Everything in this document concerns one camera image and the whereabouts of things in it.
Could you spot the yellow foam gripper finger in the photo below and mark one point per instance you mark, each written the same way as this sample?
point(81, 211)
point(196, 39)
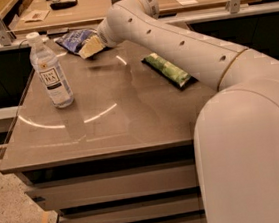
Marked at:
point(91, 46)

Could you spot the blue chip bag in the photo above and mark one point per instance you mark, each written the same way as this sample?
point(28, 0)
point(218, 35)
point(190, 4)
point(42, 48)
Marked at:
point(73, 41)

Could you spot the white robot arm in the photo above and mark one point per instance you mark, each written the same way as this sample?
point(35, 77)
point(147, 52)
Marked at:
point(237, 132)

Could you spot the clear plastic tea bottle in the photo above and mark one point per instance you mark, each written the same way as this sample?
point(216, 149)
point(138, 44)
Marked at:
point(49, 70)

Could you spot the green chip bag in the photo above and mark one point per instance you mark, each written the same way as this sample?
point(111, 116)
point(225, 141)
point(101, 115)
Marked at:
point(176, 76)

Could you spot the black remote on desk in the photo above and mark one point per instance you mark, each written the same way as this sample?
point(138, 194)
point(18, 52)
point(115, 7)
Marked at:
point(63, 5)

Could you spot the tan card on desk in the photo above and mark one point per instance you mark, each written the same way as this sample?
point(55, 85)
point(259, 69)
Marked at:
point(36, 15)

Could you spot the grey drawer cabinet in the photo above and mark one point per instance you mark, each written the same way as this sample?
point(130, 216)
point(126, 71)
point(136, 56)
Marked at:
point(122, 152)

